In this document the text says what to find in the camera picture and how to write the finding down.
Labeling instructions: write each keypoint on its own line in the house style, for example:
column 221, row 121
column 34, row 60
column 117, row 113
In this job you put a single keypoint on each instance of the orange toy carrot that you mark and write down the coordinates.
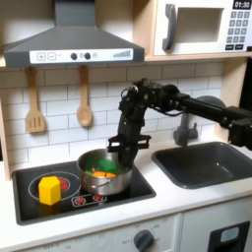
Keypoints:
column 103, row 175

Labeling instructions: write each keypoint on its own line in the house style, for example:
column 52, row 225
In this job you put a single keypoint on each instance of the wooden spoon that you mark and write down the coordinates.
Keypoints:
column 84, row 114

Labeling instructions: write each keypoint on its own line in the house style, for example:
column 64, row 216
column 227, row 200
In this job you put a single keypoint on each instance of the dark grey toy tap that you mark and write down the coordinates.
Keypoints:
column 184, row 134

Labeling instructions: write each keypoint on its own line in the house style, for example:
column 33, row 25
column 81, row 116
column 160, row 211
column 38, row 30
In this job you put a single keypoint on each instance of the dark grey toy sink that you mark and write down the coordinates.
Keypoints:
column 203, row 167

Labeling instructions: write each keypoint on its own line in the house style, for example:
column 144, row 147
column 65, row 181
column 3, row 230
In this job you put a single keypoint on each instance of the yellow toy block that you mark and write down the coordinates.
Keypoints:
column 49, row 192

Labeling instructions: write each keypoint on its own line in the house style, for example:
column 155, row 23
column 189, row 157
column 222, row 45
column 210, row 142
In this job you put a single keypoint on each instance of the dark grey oven knob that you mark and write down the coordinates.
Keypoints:
column 143, row 241

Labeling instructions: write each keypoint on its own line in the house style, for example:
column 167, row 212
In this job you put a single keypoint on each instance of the wooden slotted spatula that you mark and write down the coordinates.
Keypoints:
column 35, row 121

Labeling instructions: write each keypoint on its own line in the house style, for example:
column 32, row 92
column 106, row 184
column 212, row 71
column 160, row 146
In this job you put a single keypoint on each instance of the light wooden shelf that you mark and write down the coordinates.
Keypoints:
column 197, row 57

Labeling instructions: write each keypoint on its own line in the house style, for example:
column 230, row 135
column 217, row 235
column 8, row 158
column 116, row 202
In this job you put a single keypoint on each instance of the black toy stove hob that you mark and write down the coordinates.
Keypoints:
column 32, row 210

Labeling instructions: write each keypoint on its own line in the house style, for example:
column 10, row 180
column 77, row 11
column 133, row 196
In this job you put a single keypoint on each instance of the grey extractor hood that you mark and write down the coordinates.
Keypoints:
column 72, row 39

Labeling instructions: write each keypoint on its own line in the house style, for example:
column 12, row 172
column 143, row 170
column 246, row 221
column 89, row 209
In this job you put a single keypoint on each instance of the white toy microwave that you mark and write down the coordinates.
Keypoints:
column 203, row 46

